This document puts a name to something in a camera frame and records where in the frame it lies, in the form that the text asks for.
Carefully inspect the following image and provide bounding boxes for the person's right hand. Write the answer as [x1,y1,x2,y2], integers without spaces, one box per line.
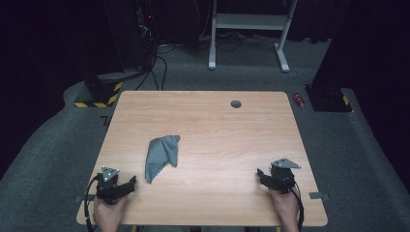
[269,188,301,226]

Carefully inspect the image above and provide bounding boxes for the cables under white stand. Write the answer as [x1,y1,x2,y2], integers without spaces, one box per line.
[192,29,278,52]

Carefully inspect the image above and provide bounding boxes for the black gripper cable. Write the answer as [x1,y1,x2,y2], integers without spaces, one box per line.
[288,182,306,232]
[83,174,102,232]

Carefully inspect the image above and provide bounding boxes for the black yellow striped base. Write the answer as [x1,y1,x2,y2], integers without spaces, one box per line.
[73,72,125,109]

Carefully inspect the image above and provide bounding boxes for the grey cloth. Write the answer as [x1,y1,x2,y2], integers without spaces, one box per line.
[144,134,181,185]

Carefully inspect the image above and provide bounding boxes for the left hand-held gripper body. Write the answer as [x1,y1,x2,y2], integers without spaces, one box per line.
[96,165,130,206]

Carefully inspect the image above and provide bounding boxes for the black floor cables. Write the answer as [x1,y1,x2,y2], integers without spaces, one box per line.
[134,43,177,92]

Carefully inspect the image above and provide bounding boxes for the dark equipment with red light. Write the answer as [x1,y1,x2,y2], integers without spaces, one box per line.
[134,0,160,72]

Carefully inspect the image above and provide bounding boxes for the black stand base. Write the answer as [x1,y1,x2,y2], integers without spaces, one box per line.
[304,83,353,113]

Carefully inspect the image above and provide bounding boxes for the small red object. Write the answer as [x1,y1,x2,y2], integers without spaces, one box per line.
[292,92,307,109]

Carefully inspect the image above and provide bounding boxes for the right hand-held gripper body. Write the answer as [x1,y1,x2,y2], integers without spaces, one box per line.
[269,158,303,195]

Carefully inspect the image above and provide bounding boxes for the person's left hand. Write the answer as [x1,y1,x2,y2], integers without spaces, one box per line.
[93,194,129,228]

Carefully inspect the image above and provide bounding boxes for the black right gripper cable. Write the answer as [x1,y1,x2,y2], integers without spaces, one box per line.
[288,182,306,232]

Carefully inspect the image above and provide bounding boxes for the white metal stand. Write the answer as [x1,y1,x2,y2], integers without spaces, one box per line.
[208,0,300,73]

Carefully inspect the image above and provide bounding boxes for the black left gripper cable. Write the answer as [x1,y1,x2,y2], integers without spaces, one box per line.
[83,174,102,232]

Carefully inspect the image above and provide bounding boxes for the grey tape strip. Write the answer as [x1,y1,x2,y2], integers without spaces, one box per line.
[73,194,98,204]

